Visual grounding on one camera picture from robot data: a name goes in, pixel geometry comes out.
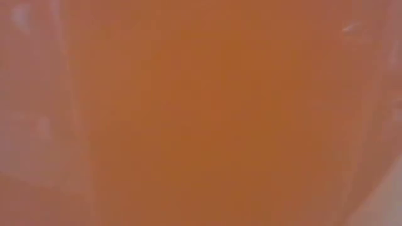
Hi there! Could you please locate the orange plastic mini bowl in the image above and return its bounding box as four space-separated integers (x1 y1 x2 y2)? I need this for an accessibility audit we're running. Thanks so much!
0 0 402 226

